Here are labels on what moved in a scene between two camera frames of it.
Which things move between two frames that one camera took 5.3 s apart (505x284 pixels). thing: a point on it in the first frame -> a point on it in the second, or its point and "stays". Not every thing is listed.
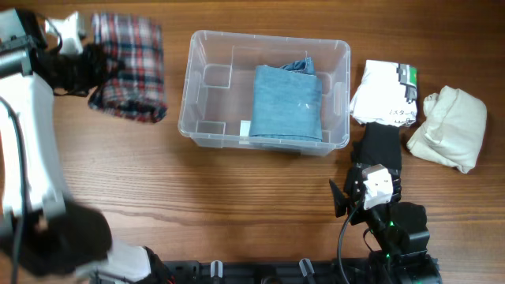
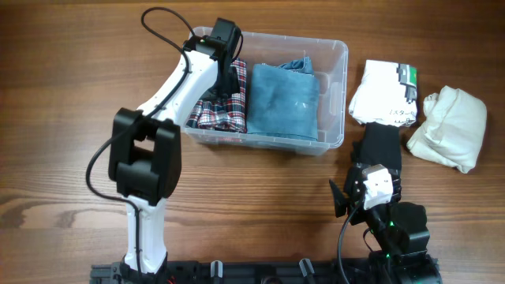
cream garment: x=453 y=131 stays
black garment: x=381 y=146 stays
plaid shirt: x=136 y=91 -> x=228 y=114
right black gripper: x=342 y=202 stays
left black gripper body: x=85 y=70 -> x=230 y=86
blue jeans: x=287 y=102 stays
